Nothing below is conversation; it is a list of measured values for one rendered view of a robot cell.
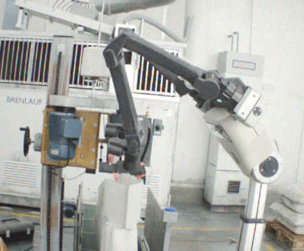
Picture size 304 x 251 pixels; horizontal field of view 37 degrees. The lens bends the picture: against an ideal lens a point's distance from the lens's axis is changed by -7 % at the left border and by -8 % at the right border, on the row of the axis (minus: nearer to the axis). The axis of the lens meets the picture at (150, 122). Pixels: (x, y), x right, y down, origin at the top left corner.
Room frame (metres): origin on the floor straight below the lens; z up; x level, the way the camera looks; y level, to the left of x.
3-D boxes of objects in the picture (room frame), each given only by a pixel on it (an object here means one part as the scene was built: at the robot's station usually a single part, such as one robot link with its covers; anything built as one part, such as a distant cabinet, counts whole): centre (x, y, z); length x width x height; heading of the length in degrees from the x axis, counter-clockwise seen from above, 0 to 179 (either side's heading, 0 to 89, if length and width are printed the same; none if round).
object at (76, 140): (2.58, 0.38, 1.23); 0.28 x 0.07 x 0.16; 7
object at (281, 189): (5.18, -1.82, 0.56); 0.66 x 0.43 x 0.15; 94
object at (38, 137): (2.70, 0.63, 1.14); 0.11 x 0.06 x 0.11; 7
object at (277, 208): (5.17, -1.82, 0.32); 0.67 x 0.42 x 0.14; 101
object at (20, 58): (5.88, 0.87, 1.05); 2.28 x 1.16 x 2.09; 97
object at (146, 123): (2.82, 0.12, 1.21); 0.30 x 0.25 x 0.30; 7
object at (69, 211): (4.30, 0.66, 0.35); 0.30 x 0.15 x 0.15; 7
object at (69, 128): (2.42, 0.40, 1.25); 0.10 x 0.08 x 0.12; 122
